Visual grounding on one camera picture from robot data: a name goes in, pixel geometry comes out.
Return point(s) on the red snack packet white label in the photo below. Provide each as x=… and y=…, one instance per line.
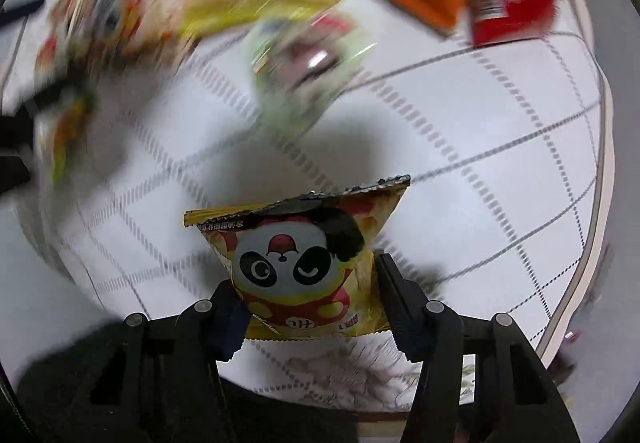
x=510, y=8

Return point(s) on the white quilted mat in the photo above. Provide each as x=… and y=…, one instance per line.
x=475, y=133

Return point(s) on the long yellow snack packet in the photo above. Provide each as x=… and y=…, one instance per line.
x=260, y=3

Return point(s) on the yellow panda snack packet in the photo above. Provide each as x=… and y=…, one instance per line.
x=300, y=268

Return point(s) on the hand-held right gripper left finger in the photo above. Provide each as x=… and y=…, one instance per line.
x=227, y=325

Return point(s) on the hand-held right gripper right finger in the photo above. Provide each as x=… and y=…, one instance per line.
x=395, y=303

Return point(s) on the pile of colourful snack packets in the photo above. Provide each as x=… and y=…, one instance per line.
x=110, y=18

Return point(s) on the pale green snack packet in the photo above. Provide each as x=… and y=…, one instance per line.
x=300, y=58

